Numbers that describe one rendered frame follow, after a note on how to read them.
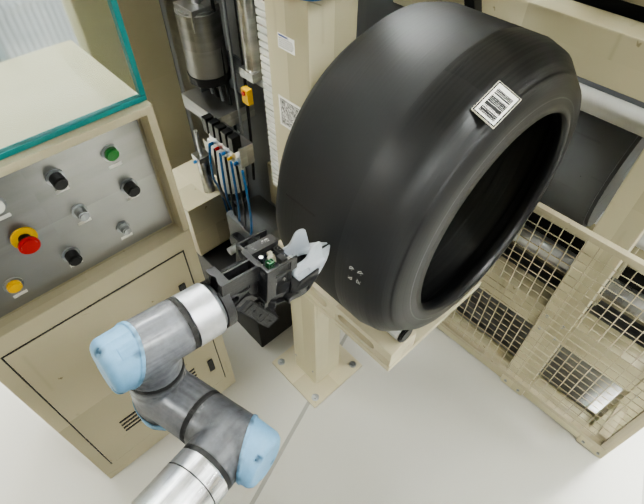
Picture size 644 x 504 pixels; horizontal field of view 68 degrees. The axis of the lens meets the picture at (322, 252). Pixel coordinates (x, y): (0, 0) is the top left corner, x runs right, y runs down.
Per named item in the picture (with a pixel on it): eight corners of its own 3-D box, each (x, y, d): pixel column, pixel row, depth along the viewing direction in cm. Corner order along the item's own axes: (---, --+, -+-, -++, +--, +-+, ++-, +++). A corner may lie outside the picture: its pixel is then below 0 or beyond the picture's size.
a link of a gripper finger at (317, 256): (345, 234, 71) (298, 261, 66) (341, 261, 75) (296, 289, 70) (331, 223, 72) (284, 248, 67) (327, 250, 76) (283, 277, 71)
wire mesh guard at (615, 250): (385, 281, 189) (410, 133, 136) (388, 279, 190) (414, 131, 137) (603, 452, 146) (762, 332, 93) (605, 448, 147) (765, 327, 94)
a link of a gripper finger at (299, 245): (331, 223, 72) (284, 248, 67) (327, 250, 76) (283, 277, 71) (317, 212, 74) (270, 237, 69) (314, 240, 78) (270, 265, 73)
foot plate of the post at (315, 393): (271, 363, 199) (271, 360, 197) (318, 325, 211) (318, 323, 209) (314, 408, 186) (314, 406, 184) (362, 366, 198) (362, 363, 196)
